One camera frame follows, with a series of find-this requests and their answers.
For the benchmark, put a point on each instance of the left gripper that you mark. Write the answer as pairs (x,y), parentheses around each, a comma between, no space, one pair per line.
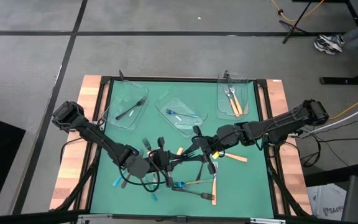
(160,160)

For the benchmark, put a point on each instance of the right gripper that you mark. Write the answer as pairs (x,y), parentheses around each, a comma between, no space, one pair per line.
(204,141)

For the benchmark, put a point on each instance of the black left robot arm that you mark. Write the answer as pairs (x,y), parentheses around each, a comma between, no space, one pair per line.
(98,137)

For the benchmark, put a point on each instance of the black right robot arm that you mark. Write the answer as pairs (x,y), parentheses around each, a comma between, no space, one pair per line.
(275,127)

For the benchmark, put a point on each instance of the clear plastic bin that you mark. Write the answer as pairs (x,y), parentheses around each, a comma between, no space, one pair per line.
(225,112)
(194,124)
(117,93)

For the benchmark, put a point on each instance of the white cardboard box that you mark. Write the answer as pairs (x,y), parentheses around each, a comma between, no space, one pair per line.
(328,202)

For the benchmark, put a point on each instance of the black floor stand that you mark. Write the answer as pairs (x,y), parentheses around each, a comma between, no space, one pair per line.
(294,26)

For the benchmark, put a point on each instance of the person's shoe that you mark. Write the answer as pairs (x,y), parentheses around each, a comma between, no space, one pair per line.
(328,43)

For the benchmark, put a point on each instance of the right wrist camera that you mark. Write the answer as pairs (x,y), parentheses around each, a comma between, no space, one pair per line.
(228,136)

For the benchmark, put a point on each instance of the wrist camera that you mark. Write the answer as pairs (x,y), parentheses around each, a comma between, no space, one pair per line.
(228,136)
(139,168)

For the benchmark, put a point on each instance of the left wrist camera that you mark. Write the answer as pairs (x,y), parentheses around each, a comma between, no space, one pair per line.
(139,168)

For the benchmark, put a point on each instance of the black rig frame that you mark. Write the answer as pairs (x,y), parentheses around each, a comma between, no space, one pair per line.
(179,78)

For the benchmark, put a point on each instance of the aluminium bracket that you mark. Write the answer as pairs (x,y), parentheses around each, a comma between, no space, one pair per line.
(267,221)

